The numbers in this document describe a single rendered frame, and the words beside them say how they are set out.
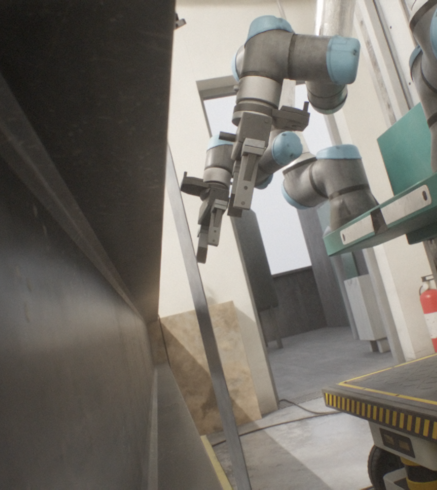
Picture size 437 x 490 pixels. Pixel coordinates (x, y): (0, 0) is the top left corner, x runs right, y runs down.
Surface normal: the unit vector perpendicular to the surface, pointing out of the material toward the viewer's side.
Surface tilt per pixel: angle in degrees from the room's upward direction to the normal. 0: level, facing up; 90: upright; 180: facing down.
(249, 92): 84
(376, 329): 90
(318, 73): 144
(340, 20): 98
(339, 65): 120
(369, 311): 90
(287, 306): 90
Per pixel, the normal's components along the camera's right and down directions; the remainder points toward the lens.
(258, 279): 0.62, -0.27
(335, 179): -0.61, 0.03
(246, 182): 0.07, -0.04
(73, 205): 0.60, 0.80
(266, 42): -0.20, -0.15
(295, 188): -0.75, 0.27
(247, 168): -0.03, 0.46
